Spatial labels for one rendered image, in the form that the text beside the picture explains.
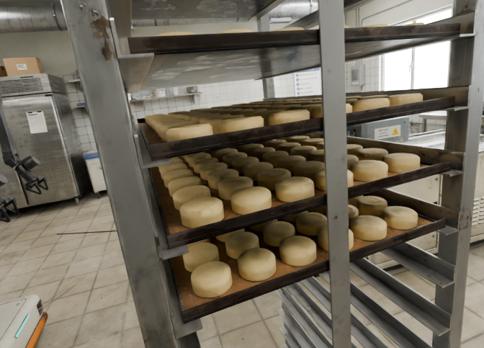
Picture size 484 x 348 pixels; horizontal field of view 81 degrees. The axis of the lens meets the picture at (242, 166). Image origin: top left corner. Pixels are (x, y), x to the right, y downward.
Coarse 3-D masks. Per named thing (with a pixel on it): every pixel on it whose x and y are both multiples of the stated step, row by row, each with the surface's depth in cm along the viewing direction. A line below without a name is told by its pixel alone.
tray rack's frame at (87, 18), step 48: (96, 0) 21; (336, 0) 29; (480, 0) 35; (96, 48) 22; (336, 48) 30; (480, 48) 37; (96, 96) 22; (336, 96) 31; (480, 96) 38; (96, 144) 23; (336, 144) 32; (144, 192) 25; (336, 192) 34; (144, 240) 26; (336, 240) 35; (144, 288) 27; (336, 288) 37; (144, 336) 28; (336, 336) 38; (432, 336) 51
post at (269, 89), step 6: (264, 18) 88; (258, 24) 89; (264, 24) 88; (258, 30) 90; (264, 30) 88; (270, 78) 92; (264, 84) 93; (270, 84) 93; (264, 90) 94; (270, 90) 93; (264, 96) 95; (270, 96) 93
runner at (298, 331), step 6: (282, 306) 116; (282, 312) 114; (288, 312) 111; (282, 318) 111; (288, 318) 110; (294, 318) 107; (288, 324) 108; (294, 324) 107; (294, 330) 105; (300, 330) 103; (300, 336) 102; (306, 336) 100; (300, 342) 100; (306, 342) 99; (312, 342) 96
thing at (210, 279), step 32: (288, 224) 45; (320, 224) 45; (352, 224) 43; (384, 224) 42; (416, 224) 44; (192, 256) 39; (224, 256) 42; (256, 256) 37; (288, 256) 38; (320, 256) 39; (192, 288) 35; (224, 288) 34
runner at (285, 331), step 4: (284, 324) 117; (280, 328) 118; (284, 328) 117; (288, 328) 114; (284, 332) 115; (288, 332) 115; (284, 336) 113; (288, 336) 113; (292, 336) 112; (288, 340) 112; (292, 340) 111; (296, 340) 109; (292, 344) 109; (296, 344) 109; (300, 344) 106
